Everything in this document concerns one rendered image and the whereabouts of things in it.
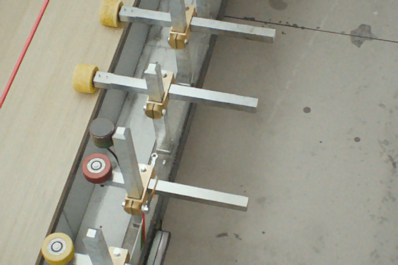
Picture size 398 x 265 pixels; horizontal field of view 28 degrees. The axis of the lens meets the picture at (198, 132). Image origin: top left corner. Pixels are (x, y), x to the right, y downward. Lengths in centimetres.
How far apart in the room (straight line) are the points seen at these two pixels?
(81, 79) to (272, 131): 121
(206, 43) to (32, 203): 85
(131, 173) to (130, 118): 58
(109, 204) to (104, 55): 45
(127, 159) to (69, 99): 41
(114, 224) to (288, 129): 112
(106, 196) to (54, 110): 33
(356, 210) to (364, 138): 33
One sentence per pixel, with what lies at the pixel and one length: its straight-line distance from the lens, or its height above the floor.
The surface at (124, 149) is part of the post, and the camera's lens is 194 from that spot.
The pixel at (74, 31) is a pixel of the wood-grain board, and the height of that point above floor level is 90.
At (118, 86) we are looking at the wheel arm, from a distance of 226.
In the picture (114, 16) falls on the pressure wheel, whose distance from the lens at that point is 241.
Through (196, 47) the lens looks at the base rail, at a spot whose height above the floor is 70.
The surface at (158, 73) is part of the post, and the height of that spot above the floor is 109.
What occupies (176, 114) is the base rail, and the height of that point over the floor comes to 70.
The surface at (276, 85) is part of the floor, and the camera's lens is 341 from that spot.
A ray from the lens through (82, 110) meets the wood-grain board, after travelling 229.
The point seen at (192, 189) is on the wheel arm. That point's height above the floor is 86.
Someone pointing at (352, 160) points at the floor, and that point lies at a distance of 323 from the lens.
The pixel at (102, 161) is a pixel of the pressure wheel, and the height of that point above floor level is 90.
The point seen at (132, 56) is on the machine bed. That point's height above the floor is 69.
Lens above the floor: 275
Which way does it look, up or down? 57 degrees down
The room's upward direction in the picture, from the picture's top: 6 degrees counter-clockwise
